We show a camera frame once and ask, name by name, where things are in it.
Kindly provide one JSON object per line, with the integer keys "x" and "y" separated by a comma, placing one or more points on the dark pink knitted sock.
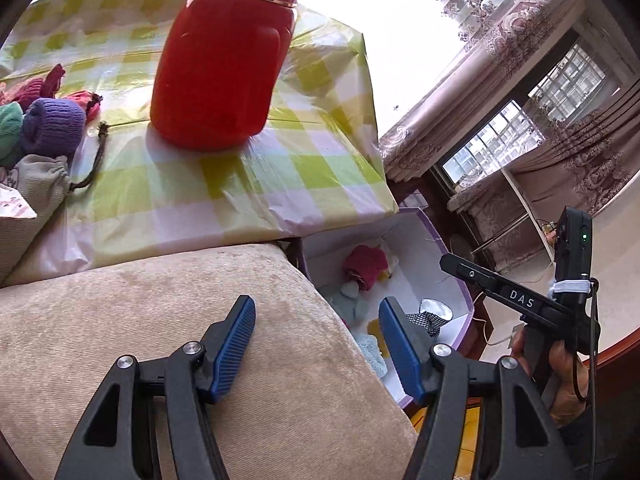
{"x": 31, "y": 90}

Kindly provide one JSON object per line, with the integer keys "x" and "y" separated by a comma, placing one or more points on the floral pink white cloth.
{"x": 12, "y": 202}

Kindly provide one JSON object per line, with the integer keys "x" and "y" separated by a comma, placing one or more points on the right hand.
{"x": 566, "y": 406}

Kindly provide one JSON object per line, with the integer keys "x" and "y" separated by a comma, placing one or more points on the pink round coin pouch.
{"x": 89, "y": 101}

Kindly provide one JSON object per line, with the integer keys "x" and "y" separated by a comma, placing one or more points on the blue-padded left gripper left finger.
{"x": 115, "y": 437}

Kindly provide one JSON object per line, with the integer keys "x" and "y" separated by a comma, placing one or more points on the green fluffy towel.
{"x": 11, "y": 121}

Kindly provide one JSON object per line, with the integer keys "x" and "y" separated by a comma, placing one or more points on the purple knitted hat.
{"x": 52, "y": 127}

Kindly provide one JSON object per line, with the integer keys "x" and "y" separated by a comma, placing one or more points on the yellow checkered plastic tablecloth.
{"x": 314, "y": 167}

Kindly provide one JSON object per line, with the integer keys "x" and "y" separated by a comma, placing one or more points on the beige upholstered stool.
{"x": 304, "y": 405}

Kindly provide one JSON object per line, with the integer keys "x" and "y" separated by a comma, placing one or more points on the yellow sponge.
{"x": 374, "y": 329}

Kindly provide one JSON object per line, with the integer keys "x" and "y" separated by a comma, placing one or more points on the red thermos flask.
{"x": 220, "y": 62}

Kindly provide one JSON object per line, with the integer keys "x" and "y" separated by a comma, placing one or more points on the magenta knitted hat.
{"x": 364, "y": 265}

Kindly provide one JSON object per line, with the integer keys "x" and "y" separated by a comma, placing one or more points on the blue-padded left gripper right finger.
{"x": 516, "y": 436}

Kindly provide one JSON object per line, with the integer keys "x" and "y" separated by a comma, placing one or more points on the grey drawstring pouch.
{"x": 45, "y": 183}

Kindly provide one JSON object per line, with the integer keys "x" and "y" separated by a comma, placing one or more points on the light blue fluffy towel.
{"x": 368, "y": 346}

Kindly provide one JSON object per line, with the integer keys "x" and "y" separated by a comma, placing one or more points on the mauve patterned curtain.
{"x": 537, "y": 116}

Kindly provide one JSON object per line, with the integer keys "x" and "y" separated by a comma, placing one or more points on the black white gingham cloth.
{"x": 433, "y": 315}

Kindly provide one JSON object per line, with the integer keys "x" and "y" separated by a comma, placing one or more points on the white purple storage box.
{"x": 415, "y": 242}

